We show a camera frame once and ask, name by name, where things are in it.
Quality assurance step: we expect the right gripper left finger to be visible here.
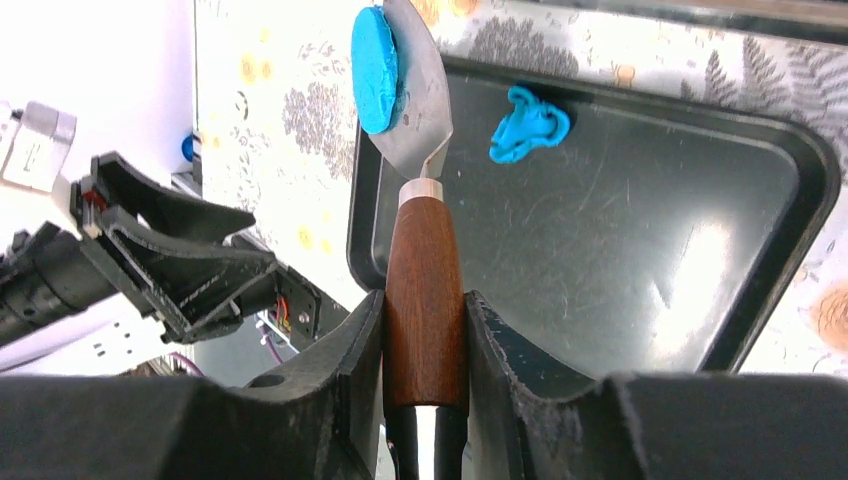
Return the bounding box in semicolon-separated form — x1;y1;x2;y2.
1;290;384;479

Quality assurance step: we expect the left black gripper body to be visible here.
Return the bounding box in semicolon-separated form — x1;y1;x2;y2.
71;152;278;344

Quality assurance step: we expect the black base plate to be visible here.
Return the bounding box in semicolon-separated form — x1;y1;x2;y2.
255;266;350;351

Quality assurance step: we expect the blue dough piece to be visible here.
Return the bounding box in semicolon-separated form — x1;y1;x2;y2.
351;6;398;134

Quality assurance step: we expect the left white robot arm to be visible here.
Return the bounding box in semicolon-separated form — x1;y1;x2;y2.
1;152;277;345

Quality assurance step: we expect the black plastic tray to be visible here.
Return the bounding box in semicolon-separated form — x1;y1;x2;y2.
345;54;843;382

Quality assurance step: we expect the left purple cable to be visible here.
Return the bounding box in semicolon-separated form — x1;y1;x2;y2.
168;317;289;379

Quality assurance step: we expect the floral tablecloth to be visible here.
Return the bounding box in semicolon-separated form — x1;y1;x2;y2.
192;0;848;379

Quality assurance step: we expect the brown handled tool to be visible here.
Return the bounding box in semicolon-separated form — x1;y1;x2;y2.
371;1;469;413

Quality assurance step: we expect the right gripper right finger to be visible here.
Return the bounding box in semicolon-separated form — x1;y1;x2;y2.
465;291;847;479

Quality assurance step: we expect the blue dough scrap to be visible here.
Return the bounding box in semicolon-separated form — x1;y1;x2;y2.
489;85;572;164

